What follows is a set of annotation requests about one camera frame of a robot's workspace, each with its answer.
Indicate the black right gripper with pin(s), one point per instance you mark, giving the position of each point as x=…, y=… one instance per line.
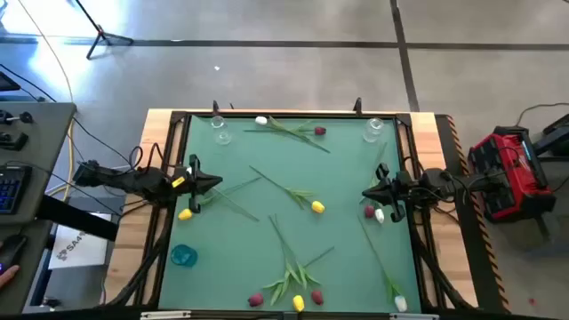
x=400, y=189

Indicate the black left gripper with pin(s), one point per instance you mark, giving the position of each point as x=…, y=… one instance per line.
x=184, y=189

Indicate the green artificial flower stem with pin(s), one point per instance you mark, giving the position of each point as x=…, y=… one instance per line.
x=317, y=297

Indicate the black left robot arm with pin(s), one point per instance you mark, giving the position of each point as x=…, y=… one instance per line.
x=133, y=180

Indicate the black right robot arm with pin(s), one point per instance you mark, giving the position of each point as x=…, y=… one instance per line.
x=444, y=180

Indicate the round clear glass vase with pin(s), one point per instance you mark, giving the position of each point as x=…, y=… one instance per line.
x=222, y=137

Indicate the cut clear glass vase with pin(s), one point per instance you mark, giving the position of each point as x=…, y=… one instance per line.
x=371, y=133

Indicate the blue glass vase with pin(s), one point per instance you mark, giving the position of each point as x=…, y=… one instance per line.
x=184, y=256

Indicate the black table clamp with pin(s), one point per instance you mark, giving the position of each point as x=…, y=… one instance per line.
x=216, y=108
x=358, y=106

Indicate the black strip with hazard stripes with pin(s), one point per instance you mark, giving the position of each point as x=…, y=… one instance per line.
x=467, y=231

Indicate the black diagonal bar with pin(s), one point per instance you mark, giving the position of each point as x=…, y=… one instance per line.
x=75, y=218

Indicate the white printed paper sheet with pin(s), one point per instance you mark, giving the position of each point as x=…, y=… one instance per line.
x=80, y=253

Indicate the red black tool case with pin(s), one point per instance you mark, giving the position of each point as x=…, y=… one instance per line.
x=524, y=195

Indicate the grey desk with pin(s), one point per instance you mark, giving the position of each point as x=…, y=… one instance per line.
x=44, y=133

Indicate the black tripod stand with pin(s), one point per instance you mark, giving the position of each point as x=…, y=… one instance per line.
x=101, y=34

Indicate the black blue equipment box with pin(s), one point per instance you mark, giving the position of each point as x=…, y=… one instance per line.
x=555, y=138

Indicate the black knob device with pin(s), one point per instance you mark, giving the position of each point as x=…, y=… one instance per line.
x=26, y=117

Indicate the black backlit keyboard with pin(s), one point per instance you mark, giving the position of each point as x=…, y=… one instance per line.
x=13, y=191

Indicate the black computer mouse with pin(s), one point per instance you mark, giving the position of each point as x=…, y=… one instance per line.
x=12, y=249

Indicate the person's hand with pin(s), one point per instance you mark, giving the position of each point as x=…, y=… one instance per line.
x=8, y=275

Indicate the small black monitor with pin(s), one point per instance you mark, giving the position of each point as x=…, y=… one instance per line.
x=8, y=82

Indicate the black aluminium table frame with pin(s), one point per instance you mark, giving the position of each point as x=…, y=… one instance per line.
x=403, y=119

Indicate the white metal bracket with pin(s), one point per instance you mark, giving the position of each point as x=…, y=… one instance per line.
x=164, y=314
x=413, y=316

